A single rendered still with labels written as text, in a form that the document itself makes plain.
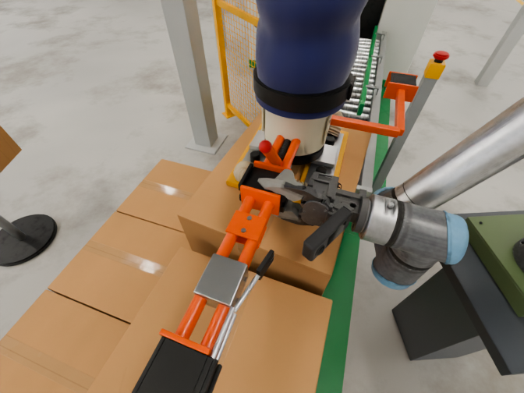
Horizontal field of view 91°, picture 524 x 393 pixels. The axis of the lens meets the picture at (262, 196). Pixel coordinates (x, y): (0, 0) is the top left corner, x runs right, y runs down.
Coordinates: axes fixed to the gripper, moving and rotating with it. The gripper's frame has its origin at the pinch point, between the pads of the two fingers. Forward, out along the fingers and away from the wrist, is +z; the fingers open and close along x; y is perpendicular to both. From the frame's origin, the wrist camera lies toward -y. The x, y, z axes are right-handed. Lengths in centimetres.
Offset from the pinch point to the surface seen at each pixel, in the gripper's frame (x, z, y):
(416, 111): -38, -50, 118
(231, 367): -19.7, -3.4, -27.4
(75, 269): -61, 75, -14
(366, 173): -54, -32, 76
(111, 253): -60, 66, -3
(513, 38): -59, -163, 344
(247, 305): -19.7, -2.2, -15.4
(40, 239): -113, 157, 4
